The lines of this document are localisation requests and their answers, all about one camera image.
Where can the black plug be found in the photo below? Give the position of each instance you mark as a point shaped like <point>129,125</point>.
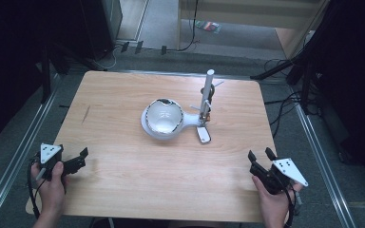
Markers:
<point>138,47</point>
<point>163,50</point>
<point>124,47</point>

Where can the white key rack with pole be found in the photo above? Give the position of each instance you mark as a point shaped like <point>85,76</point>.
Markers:
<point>206,85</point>

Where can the dark curtain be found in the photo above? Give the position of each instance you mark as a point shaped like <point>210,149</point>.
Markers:
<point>355,79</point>
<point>9,63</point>

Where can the colourful packet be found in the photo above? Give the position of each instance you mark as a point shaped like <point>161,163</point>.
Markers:
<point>208,26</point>

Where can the person's right hand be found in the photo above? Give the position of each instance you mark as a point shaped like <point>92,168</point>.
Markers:
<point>274,205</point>

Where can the metal floor rail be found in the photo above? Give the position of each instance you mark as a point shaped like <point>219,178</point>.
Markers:
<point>19,148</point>
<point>323,164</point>

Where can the dark cabinet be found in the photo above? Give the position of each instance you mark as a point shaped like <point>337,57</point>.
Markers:
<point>101,25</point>

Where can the light wooden shelf unit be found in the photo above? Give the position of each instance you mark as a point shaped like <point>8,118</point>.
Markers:
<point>247,12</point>

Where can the person's left hand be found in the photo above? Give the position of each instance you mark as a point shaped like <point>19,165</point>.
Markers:
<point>51,196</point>

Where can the black metal stand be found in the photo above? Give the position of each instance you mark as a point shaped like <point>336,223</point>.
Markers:
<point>304,85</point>
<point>46,76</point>

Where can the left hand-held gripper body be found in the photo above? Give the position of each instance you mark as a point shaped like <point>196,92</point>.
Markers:
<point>50,158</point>

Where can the white bowl with silver rim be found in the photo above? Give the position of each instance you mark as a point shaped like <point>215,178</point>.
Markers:
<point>164,116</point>

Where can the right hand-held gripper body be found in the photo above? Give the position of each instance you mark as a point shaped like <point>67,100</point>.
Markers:
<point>282,174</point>

